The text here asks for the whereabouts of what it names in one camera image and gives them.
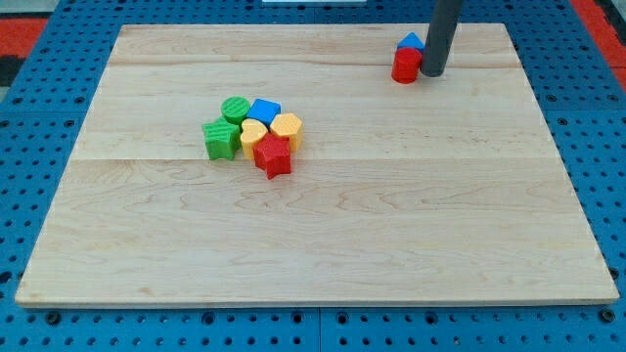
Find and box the red cylinder block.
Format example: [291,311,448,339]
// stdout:
[391,47,422,84]

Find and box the red star block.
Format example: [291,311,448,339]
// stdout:
[253,134,291,179]

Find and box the green star block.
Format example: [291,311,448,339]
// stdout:
[202,117,241,160]

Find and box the yellow hexagon block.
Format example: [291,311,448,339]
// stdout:
[270,112,304,153]

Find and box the yellow heart block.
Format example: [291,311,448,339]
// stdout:
[240,118,268,160]

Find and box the blue cube block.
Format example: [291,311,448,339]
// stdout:
[246,99,282,127]

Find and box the green cylinder block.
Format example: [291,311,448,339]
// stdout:
[220,96,250,125]

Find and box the light wooden board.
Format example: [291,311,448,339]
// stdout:
[15,23,618,308]

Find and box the blue triangle block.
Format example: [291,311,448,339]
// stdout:
[396,32,425,53]

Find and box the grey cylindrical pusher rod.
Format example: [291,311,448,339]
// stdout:
[421,0,463,77]

